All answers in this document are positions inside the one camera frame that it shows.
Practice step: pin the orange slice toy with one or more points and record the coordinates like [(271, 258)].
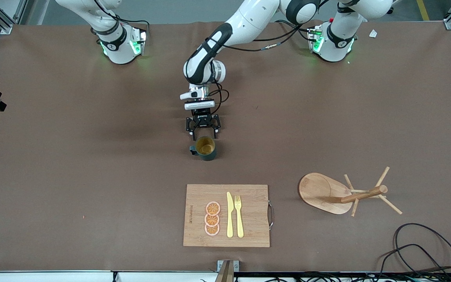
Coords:
[(213, 208)]

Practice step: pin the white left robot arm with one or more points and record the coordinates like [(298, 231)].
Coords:
[(249, 19)]

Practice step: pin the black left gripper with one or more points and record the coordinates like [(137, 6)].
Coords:
[(202, 116)]

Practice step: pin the dark green ribbed mug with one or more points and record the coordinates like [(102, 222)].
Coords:
[(205, 146)]

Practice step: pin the yellow plastic knife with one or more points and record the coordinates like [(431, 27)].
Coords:
[(230, 219)]

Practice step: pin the brown table cover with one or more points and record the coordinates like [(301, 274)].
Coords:
[(92, 156)]

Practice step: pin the white paper scrap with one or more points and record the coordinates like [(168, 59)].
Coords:
[(373, 33)]

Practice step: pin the yellow plastic fork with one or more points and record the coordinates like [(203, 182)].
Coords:
[(240, 225)]

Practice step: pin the bamboo cutting board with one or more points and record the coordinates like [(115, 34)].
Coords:
[(249, 235)]

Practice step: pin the metal bracket with wooden bar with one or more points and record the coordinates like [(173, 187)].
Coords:
[(227, 270)]

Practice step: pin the wooden mug tree stand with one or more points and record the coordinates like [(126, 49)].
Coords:
[(315, 192)]

